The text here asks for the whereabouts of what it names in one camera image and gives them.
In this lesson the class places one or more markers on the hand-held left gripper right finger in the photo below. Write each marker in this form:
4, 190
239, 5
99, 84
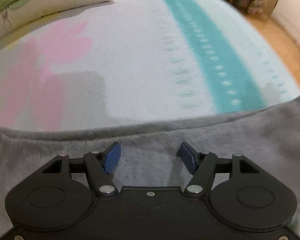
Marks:
188, 158

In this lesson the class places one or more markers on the floral bag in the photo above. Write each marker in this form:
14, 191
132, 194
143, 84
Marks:
257, 1

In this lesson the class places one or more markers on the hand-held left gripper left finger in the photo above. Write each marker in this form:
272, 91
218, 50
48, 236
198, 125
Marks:
112, 158

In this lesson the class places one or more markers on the white door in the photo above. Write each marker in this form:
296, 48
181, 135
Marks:
293, 12

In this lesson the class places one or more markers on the white bed sheet with teal stripe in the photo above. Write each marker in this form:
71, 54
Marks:
140, 55

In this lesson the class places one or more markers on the grey pants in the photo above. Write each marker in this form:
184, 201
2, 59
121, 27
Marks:
150, 140

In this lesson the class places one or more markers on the folded leaf print quilt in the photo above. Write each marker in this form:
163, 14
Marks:
40, 0

